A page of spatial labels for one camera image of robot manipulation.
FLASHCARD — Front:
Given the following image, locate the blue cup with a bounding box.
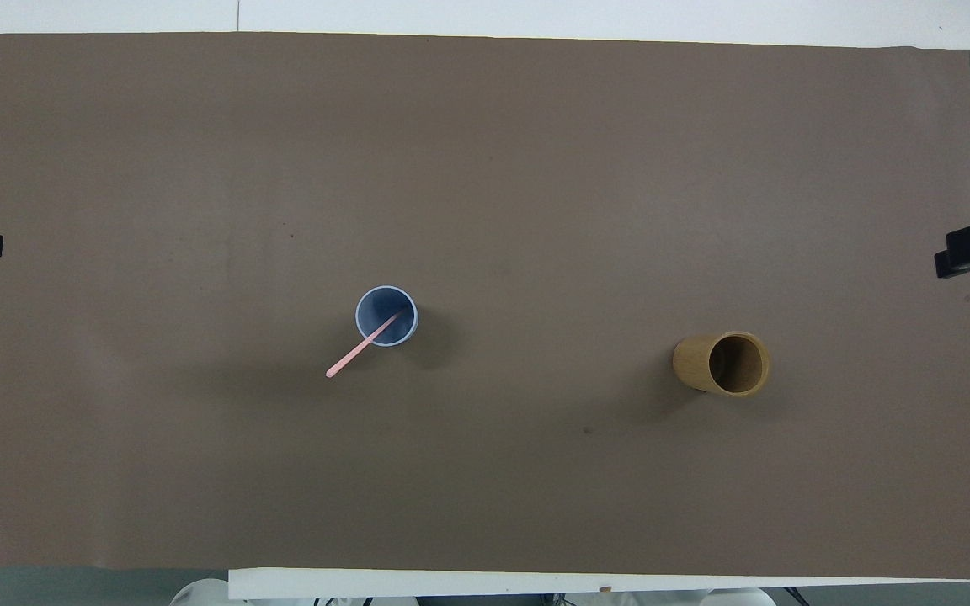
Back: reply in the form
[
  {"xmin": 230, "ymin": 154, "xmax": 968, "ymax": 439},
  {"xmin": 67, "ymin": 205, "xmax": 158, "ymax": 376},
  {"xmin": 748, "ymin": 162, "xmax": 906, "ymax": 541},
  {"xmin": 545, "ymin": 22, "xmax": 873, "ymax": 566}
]
[{"xmin": 355, "ymin": 285, "xmax": 419, "ymax": 348}]

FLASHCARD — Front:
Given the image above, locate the pink chopstick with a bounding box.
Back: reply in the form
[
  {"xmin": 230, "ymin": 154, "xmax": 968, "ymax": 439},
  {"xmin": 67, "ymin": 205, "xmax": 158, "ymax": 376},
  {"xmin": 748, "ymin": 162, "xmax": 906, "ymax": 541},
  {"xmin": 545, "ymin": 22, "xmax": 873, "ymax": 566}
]
[{"xmin": 326, "ymin": 311, "xmax": 402, "ymax": 379}]

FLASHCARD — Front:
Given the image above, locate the wooden cup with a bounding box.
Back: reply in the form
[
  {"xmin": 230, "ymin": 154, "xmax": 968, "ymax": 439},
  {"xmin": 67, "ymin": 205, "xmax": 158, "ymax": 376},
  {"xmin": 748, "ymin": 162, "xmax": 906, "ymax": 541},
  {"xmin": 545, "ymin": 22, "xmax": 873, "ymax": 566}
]
[{"xmin": 673, "ymin": 331, "xmax": 771, "ymax": 397}]

